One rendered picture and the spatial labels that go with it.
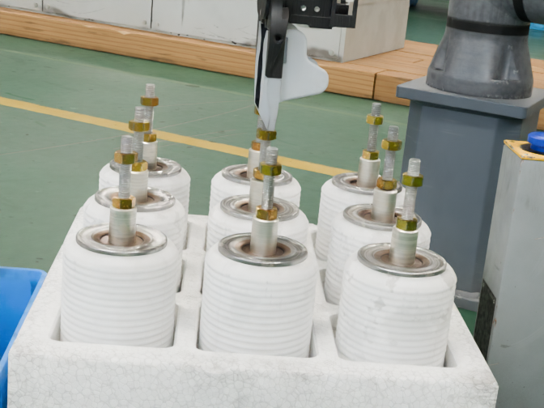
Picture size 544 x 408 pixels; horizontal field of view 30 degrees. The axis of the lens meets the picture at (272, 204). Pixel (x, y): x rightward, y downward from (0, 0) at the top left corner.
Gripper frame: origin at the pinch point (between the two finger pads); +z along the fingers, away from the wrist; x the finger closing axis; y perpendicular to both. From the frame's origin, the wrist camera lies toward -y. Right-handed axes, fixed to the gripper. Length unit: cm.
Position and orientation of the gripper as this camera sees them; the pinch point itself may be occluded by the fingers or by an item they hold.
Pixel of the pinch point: (261, 111)
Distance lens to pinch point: 94.2
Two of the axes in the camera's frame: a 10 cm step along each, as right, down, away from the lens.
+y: 9.9, 0.5, 1.4
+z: -0.9, 9.5, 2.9
